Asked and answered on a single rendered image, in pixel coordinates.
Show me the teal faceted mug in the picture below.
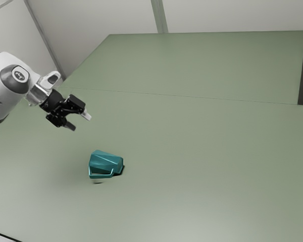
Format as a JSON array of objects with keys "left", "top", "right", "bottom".
[{"left": 87, "top": 149, "right": 125, "bottom": 179}]

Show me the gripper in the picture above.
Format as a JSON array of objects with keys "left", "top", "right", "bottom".
[{"left": 38, "top": 89, "right": 92, "bottom": 132}]

